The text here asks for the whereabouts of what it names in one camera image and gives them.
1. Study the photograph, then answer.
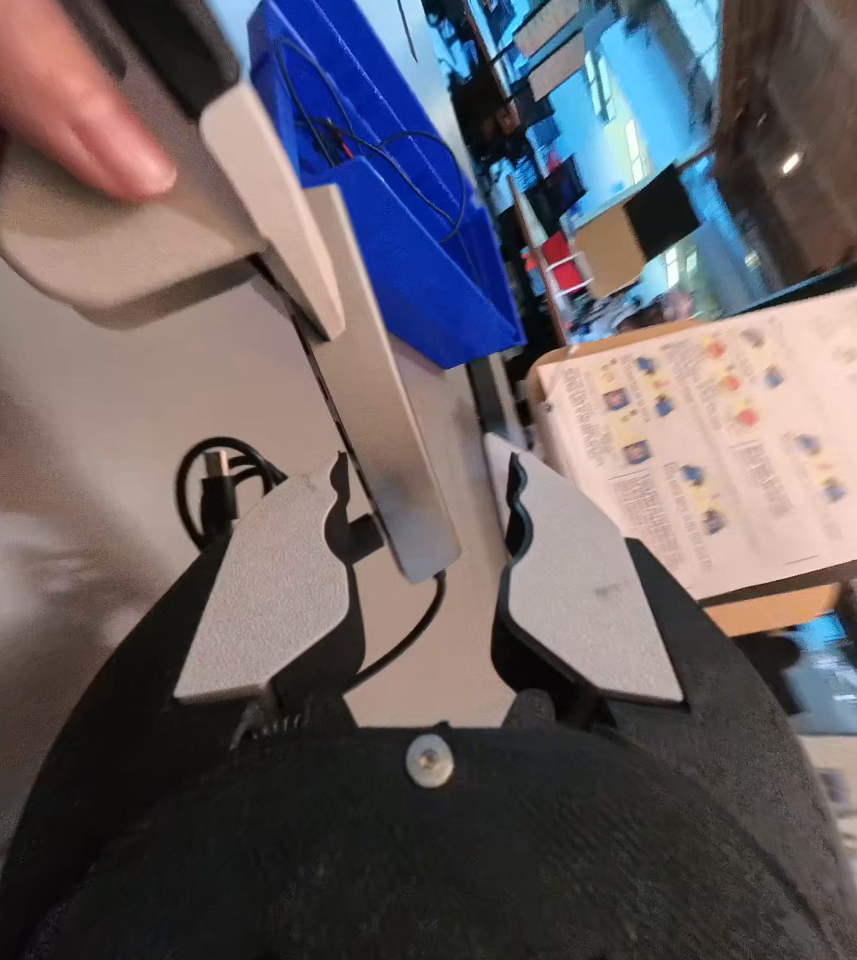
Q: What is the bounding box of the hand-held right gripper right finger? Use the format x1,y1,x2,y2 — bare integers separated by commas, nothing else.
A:
483,432,686,727

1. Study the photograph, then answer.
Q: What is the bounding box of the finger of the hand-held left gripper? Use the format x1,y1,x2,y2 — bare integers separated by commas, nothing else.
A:
198,79,349,344

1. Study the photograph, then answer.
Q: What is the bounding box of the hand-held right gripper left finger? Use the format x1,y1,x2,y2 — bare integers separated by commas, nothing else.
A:
172,450,367,712

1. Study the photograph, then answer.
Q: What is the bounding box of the black usb cable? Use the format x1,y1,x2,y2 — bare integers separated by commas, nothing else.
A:
175,437,386,565

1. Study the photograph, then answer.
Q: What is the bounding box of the black hub cable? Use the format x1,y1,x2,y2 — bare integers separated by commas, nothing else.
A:
342,570,448,691

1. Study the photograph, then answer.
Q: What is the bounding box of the grey usb hub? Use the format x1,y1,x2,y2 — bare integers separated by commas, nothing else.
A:
289,183,463,585

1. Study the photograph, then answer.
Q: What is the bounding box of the grey desk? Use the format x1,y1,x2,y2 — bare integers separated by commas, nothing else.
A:
0,0,531,894

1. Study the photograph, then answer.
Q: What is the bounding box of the person's left hand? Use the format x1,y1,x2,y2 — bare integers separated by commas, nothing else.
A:
0,0,178,202

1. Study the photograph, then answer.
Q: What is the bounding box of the blue plastic bin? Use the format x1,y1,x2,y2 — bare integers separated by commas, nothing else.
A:
247,0,527,370

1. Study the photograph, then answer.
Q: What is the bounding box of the printed paper sheet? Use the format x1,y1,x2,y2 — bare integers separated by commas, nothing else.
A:
537,276,857,601

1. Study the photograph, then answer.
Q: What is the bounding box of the red object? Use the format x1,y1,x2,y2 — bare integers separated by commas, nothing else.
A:
539,231,576,295

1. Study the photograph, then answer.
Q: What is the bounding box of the cardboard box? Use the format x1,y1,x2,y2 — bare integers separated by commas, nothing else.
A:
573,216,651,301

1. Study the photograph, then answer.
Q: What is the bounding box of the black panel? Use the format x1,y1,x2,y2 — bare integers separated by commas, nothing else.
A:
622,163,702,258

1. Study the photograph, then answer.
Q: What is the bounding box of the thin black wire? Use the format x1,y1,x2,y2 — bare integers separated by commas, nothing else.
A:
273,36,469,243

